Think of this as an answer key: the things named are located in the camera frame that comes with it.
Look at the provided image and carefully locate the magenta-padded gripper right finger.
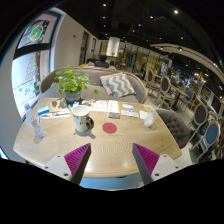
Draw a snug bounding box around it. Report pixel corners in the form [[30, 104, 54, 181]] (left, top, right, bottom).
[[131, 142, 184, 186]]

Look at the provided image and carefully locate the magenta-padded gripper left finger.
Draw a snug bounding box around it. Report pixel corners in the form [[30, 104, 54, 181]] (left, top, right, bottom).
[[44, 142, 92, 186]]

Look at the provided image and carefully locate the clear blue-capped water bottle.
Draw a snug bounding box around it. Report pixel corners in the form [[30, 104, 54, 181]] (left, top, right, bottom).
[[23, 103, 46, 139]]

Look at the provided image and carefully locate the clear plastic cup with straw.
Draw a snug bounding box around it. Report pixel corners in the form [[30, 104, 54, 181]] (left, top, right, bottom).
[[143, 103, 162, 129]]

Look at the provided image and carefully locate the grey tufted armchair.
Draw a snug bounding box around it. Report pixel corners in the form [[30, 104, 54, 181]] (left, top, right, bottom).
[[155, 109, 193, 150]]

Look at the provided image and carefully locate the white paper napkin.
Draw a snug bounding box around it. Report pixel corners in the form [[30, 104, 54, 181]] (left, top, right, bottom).
[[139, 109, 149, 120]]

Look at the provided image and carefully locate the flat round red coaster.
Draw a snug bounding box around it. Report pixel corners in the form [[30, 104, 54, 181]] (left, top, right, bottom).
[[102, 122, 118, 135]]

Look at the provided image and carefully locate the white printed leaflet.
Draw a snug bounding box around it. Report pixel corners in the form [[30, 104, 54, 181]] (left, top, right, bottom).
[[120, 109, 140, 119]]

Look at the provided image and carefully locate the white paper packet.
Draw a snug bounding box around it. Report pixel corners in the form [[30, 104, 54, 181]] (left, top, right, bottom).
[[49, 108, 71, 116], [39, 113, 72, 120]]

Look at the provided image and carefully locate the white and blue box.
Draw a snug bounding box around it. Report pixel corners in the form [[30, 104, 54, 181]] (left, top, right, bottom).
[[121, 103, 135, 113]]

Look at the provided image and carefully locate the brown spotted card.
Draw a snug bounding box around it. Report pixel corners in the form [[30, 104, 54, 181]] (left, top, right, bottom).
[[49, 98, 69, 114]]

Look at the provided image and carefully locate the illustrated white brochure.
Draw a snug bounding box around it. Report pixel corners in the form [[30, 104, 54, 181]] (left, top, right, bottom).
[[88, 99, 109, 113]]

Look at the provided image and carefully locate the small blue tissue pack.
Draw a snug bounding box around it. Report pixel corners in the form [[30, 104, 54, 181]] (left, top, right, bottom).
[[37, 104, 50, 117]]

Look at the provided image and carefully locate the white orange-edged box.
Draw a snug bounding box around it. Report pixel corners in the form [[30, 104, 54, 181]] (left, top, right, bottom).
[[107, 99, 121, 119]]

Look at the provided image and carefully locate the group of oval-back chairs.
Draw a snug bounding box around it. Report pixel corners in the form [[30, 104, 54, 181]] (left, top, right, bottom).
[[143, 66, 224, 161]]

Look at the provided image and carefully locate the green potted plant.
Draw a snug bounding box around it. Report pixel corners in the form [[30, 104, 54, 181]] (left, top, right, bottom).
[[50, 65, 100, 105]]

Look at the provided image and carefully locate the grey chevron cushion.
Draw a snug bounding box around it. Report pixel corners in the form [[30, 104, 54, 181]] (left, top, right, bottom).
[[99, 72, 137, 98]]

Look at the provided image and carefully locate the grey curved sofa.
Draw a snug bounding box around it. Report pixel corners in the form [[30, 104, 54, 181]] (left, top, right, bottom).
[[39, 66, 149, 104]]

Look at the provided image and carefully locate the window with holiday stickers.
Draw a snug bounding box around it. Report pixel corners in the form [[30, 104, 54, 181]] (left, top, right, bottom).
[[11, 11, 63, 118]]

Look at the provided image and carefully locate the person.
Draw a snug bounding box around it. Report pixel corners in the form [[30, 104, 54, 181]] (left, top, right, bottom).
[[94, 54, 111, 69]]

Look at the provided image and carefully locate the group of ceiling lights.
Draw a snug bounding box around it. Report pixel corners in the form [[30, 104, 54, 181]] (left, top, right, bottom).
[[99, 3, 224, 68]]

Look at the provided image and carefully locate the white mug with black handle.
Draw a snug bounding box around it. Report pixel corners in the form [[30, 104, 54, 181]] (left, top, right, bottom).
[[71, 104, 95, 134]]

